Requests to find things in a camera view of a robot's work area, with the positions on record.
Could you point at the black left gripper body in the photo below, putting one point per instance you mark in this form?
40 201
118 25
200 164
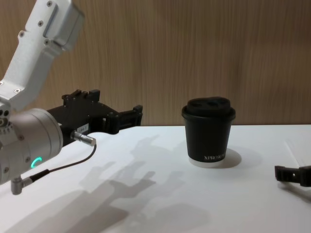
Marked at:
80 114

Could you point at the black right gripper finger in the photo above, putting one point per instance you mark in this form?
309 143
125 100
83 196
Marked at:
291 175

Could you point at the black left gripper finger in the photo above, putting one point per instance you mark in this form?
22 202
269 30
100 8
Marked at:
132 112
124 125

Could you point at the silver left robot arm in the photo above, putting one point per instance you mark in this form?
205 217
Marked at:
31 136

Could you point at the black plastic cup lid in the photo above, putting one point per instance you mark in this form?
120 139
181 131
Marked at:
209 109

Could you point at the black paper cup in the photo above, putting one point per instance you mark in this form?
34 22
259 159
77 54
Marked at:
206 140

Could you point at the white table cloth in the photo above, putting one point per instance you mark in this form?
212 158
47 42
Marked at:
170 194

